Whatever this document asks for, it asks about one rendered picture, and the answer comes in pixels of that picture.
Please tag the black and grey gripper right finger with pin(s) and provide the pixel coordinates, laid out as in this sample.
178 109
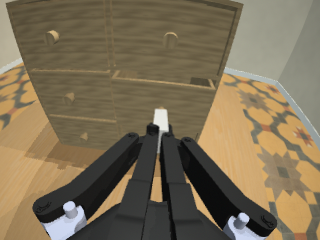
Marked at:
238 216

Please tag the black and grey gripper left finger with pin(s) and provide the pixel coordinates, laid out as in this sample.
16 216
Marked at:
67 209

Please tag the brown wooden drawer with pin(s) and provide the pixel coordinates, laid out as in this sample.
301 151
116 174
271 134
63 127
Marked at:
135 100
98 133
200 31
79 36
142 131
88 92

